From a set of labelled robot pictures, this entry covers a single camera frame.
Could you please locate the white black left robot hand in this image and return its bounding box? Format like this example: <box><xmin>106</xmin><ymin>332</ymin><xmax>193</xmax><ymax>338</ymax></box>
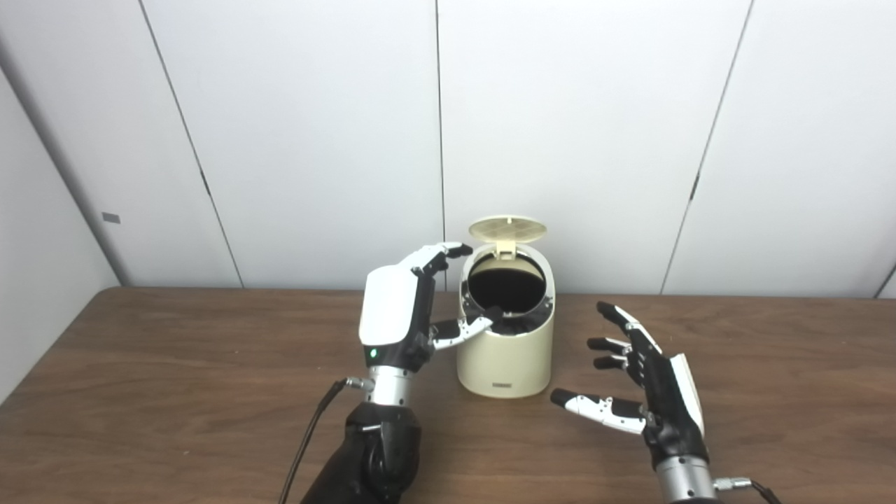
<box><xmin>358</xmin><ymin>242</ymin><xmax>505</xmax><ymax>372</ymax></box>

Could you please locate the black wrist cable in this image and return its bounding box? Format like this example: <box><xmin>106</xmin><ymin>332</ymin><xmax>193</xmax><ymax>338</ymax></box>
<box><xmin>278</xmin><ymin>377</ymin><xmax>375</xmax><ymax>504</ymax></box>
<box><xmin>714</xmin><ymin>477</ymin><xmax>781</xmax><ymax>504</ymax></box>

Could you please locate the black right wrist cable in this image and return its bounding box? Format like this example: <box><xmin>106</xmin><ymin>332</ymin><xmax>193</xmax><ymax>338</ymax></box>
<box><xmin>714</xmin><ymin>477</ymin><xmax>781</xmax><ymax>504</ymax></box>

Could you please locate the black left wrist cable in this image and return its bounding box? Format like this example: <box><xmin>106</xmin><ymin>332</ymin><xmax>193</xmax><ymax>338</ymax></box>
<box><xmin>278</xmin><ymin>377</ymin><xmax>375</xmax><ymax>504</ymax></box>

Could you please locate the cream-colored round bin lid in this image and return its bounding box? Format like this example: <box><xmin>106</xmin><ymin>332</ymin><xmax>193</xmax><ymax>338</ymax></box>
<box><xmin>468</xmin><ymin>215</ymin><xmax>550</xmax><ymax>260</ymax></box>

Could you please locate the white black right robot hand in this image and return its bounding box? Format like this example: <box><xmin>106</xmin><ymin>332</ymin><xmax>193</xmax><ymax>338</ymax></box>
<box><xmin>549</xmin><ymin>301</ymin><xmax>709</xmax><ymax>471</ymax></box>

